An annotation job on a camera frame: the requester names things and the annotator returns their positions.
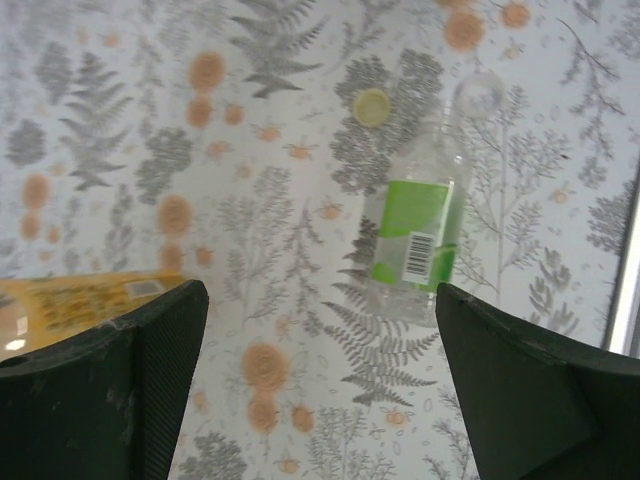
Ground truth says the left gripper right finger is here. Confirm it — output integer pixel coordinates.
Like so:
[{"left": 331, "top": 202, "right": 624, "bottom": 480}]
[{"left": 434, "top": 282, "right": 640, "bottom": 480}]

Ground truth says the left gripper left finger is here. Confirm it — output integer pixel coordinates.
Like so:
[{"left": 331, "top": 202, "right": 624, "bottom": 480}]
[{"left": 0, "top": 278, "right": 210, "bottom": 480}]

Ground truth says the yellow label tea bottle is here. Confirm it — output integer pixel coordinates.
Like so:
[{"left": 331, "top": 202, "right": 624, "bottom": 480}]
[{"left": 0, "top": 269, "right": 184, "bottom": 354}]

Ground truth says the green label clear bottle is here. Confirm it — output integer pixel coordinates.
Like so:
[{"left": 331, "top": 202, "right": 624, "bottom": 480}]
[{"left": 357, "top": 102, "right": 474, "bottom": 314}]

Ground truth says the translucent clear bottle cap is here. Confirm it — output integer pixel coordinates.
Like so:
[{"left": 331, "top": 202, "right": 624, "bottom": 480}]
[{"left": 453, "top": 71, "right": 507, "bottom": 119}]

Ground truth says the wide slotted aluminium frame rail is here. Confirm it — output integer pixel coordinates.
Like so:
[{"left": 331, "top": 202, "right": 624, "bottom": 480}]
[{"left": 602, "top": 164, "right": 640, "bottom": 356}]

